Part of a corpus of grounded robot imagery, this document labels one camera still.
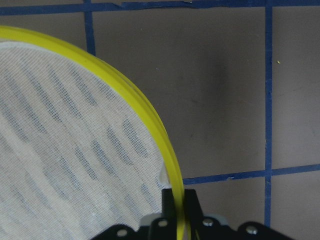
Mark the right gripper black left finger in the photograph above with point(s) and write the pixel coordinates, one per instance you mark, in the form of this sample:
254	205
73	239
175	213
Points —
168	216

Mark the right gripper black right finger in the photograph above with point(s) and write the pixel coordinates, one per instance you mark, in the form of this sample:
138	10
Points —
193	214

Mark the yellow steamer top layer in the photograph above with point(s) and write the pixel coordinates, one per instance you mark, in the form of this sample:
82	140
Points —
140	105

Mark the white steamer liner cloth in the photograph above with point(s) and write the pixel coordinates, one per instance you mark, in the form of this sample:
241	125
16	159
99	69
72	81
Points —
62	137

